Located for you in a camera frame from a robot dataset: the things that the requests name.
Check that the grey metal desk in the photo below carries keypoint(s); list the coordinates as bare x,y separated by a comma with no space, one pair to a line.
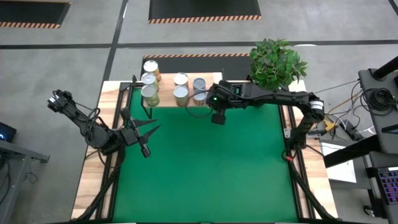
15,168

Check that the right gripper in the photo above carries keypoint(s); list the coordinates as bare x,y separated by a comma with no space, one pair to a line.
225,95

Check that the white paper box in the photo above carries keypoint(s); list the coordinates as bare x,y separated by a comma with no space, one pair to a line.
340,168

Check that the backlit keyboard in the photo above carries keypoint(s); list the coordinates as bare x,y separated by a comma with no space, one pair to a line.
390,186

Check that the Oranges label tin can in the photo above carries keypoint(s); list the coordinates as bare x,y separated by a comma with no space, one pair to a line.
151,67

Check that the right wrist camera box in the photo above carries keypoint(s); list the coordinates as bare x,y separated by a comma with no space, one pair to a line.
218,119

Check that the black floor mat striped edge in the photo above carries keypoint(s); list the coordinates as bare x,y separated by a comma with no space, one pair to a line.
31,12
203,9
192,65

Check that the wooden shelf black legs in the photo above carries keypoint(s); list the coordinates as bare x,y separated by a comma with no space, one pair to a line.
166,90

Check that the Corn label tin can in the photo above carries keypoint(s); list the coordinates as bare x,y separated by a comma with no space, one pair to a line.
199,83

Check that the Pears label tin can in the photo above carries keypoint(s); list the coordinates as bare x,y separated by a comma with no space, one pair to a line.
149,78

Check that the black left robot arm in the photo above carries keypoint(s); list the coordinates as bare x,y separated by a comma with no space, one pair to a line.
93,133

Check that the black power strip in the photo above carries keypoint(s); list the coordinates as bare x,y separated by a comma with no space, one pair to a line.
351,130

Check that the black device blue light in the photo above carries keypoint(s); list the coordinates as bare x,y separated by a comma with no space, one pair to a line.
6,132

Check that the orange yellow tin can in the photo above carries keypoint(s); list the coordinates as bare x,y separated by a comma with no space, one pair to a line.
150,93

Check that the silver-lidded tin can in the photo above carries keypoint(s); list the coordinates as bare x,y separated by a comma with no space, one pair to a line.
200,97
181,79

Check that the black side desk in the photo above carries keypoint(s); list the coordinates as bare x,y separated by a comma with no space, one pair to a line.
384,124

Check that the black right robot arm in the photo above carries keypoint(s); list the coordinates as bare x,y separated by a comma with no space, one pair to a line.
280,96

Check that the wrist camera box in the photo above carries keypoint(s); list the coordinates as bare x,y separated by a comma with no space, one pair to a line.
218,119
145,152

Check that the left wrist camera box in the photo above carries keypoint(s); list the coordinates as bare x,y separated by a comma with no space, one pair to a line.
145,152

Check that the green potted plant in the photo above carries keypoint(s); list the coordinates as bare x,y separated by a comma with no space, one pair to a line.
276,62

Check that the Green Beans label tin can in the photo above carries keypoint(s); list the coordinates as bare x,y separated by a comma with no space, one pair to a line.
181,94

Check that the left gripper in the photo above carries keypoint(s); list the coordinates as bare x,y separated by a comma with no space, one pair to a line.
129,137

